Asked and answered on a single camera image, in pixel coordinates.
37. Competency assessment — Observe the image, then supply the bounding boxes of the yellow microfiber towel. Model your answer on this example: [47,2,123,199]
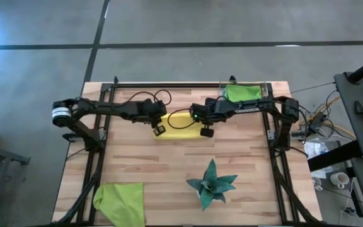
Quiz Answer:
[152,112,206,141]

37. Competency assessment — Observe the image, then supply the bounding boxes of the grass green microfiber towel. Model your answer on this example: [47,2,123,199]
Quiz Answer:
[224,84,263,103]

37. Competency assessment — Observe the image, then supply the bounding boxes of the snake plant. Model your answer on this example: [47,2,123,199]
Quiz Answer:
[185,158,239,212]

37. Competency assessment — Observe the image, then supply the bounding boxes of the yellow-green microfiber towel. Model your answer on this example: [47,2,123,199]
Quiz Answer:
[93,182,146,227]

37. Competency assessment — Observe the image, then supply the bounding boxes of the clear plastic bin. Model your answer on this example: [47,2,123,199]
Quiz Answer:
[218,79,270,108]

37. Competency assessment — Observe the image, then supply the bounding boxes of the white plastic bag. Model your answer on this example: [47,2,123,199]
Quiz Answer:
[303,138,331,180]

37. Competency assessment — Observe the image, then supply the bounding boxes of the small white cup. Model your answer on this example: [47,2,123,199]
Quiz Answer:
[311,176,323,192]

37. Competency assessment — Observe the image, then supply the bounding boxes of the black cart leg beam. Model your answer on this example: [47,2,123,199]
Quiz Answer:
[307,141,363,172]

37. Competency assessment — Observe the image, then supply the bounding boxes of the white mug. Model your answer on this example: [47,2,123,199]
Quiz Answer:
[330,172,350,190]

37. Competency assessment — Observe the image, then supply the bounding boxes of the grey equipment cart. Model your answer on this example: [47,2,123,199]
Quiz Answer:
[333,71,363,227]

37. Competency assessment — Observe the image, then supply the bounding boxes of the grey side table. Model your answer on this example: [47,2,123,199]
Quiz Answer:
[0,141,31,227]

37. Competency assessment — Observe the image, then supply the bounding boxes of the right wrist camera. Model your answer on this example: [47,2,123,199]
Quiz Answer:
[200,127,216,139]

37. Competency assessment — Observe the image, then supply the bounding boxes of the black aluminium table frame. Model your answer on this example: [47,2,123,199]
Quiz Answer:
[54,75,324,227]

